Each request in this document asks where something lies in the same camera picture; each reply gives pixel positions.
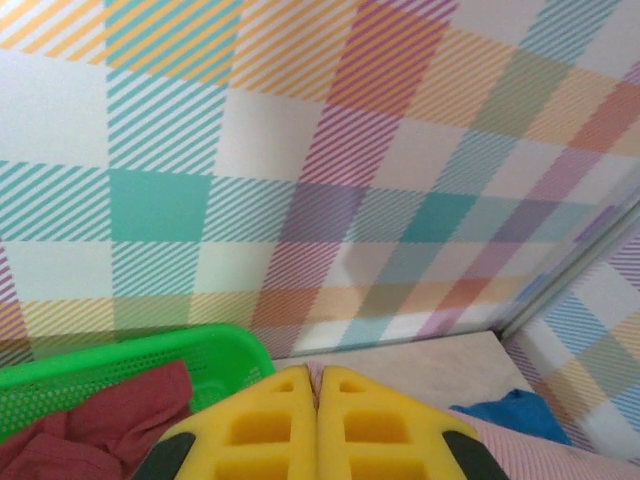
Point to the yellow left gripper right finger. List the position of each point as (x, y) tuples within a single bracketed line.
[(425, 450)]

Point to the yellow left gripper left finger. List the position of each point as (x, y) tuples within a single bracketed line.
[(210, 450)]

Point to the blue tank top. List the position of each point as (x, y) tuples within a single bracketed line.
[(520, 415)]

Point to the dark red tank top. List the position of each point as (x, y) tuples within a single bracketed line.
[(100, 425)]

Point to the pink tank top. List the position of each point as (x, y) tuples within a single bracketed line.
[(550, 460)]

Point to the green plastic basket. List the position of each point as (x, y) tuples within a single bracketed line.
[(100, 360)]

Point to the aluminium frame post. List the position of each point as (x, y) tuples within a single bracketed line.
[(575, 265)]

